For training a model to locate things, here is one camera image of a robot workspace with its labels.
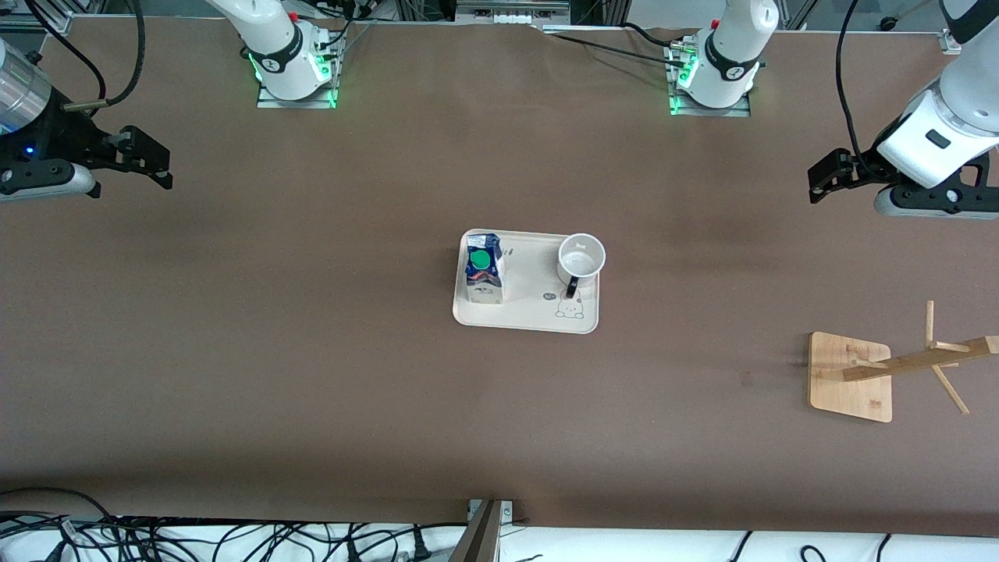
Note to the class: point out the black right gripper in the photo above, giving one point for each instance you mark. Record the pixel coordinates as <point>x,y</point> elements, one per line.
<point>69,134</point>

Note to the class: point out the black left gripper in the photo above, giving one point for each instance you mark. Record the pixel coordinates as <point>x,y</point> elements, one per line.
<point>865,166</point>

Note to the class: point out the white smiley mug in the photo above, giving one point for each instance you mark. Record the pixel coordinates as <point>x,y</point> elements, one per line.
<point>581,257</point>

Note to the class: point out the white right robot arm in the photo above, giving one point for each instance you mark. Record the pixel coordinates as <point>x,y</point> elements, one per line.
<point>269,35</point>

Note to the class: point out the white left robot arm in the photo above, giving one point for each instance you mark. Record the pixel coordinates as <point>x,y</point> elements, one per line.
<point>730,47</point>

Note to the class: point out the cream rabbit print tray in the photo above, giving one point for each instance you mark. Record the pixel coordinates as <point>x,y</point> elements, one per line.
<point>531,308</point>

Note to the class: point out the wooden mug stand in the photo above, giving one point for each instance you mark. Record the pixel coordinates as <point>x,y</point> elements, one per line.
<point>847,382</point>

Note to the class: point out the white power strip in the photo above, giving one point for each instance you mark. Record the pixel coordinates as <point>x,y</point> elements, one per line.
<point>511,12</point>

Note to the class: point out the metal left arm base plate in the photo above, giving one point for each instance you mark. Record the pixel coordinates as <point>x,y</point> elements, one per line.
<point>737,112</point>

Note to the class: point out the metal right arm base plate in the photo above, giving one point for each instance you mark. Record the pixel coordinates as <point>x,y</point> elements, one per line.
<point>269,103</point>

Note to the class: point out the metal camera post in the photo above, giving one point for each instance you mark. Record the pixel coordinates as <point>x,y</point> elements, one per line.
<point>482,535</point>

